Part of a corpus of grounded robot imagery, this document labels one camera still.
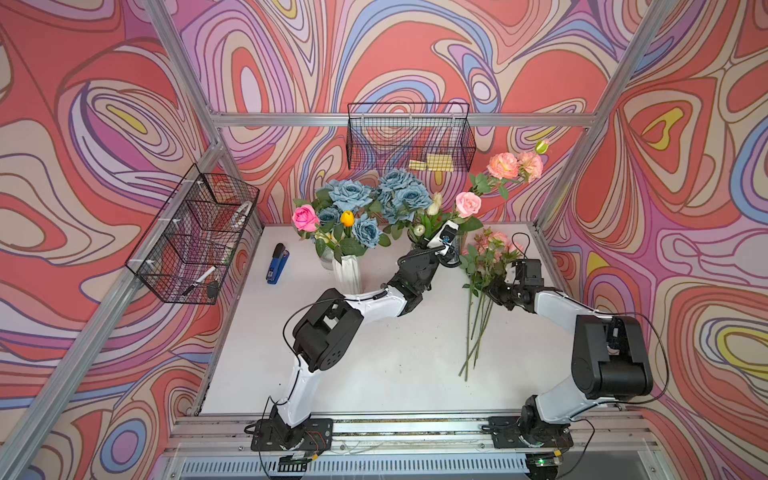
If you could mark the pink peony bunch glass vase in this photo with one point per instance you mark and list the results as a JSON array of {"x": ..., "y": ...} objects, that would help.
[{"x": 492, "y": 252}]

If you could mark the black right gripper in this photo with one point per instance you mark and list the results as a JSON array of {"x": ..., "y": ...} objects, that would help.
[{"x": 493, "y": 288}]

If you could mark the white ribbed ceramic vase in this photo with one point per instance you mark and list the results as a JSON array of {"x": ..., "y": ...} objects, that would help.
[{"x": 348, "y": 275}]

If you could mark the yellow sponge in basket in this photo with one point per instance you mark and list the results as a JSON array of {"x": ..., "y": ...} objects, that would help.
[{"x": 433, "y": 163}]

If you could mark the pink rose stem glass vase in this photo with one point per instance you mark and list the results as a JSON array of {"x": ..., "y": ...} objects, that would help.
[{"x": 465, "y": 212}]

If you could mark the white marker in basket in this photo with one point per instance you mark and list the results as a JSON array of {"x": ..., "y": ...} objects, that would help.
[{"x": 200, "y": 280}]

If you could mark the white tulips in glass vase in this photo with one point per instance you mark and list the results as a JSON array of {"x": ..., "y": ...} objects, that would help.
[{"x": 427, "y": 221}]

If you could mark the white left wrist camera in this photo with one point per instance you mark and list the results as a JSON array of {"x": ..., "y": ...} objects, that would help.
[{"x": 446, "y": 239}]

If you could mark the pink tulip green stem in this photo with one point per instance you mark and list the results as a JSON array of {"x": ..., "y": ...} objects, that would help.
[{"x": 482, "y": 257}]

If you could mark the blue rose bunch white vase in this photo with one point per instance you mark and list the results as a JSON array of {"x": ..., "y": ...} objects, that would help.
[{"x": 332, "y": 239}]

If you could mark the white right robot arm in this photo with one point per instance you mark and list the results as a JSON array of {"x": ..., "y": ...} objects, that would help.
[{"x": 609, "y": 361}]

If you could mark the yellow tulip in vase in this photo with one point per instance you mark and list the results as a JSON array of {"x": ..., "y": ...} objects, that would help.
[{"x": 347, "y": 219}]

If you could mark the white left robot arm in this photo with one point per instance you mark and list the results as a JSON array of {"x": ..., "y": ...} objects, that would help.
[{"x": 322, "y": 337}]

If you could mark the black wire basket wall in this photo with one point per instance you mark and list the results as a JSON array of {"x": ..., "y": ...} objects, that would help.
[
  {"x": 200, "y": 225},
  {"x": 384, "y": 136}
]

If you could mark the pink peony flower branch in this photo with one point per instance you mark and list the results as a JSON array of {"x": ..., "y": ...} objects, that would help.
[{"x": 480, "y": 336}]

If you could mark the blue rose bunch glass vase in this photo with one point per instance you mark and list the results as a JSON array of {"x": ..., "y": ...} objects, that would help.
[{"x": 399, "y": 197}]

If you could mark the black wire basket left wall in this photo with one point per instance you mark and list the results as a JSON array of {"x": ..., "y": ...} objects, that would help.
[{"x": 200, "y": 225}]

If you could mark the black wire basket back wall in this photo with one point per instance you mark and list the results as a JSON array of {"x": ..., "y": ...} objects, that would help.
[{"x": 384, "y": 136}]

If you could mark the pink peony branch right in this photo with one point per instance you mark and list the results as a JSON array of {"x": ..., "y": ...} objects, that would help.
[{"x": 505, "y": 171}]

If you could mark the light pink rose stem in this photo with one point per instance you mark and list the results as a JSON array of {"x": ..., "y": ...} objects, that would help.
[{"x": 506, "y": 254}]

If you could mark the metal base rail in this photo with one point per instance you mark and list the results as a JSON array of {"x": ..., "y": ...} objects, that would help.
[{"x": 608, "y": 444}]

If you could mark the magenta rose stem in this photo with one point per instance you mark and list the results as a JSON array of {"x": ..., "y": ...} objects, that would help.
[{"x": 305, "y": 219}]

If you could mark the blue black stapler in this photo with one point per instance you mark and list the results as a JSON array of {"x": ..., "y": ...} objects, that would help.
[{"x": 278, "y": 261}]

